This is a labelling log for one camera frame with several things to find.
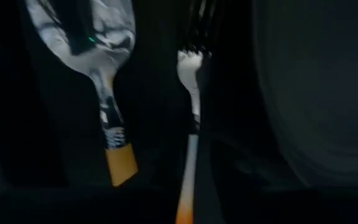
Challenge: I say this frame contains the dark grey round plate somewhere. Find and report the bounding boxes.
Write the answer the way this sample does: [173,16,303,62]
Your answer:
[251,0,358,189]

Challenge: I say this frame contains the black plastic tray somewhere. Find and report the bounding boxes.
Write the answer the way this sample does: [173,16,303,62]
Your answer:
[0,0,358,192]

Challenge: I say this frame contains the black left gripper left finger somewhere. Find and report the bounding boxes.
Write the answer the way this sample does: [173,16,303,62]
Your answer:
[0,136,186,224]

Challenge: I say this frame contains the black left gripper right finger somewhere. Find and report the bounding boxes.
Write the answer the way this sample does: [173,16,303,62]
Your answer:
[193,133,358,224]

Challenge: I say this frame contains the orange-handled metal spoon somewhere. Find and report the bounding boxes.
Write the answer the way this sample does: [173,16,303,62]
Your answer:
[23,0,139,188]

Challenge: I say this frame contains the orange-handled metal fork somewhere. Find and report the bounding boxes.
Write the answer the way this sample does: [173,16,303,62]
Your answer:
[175,0,218,224]

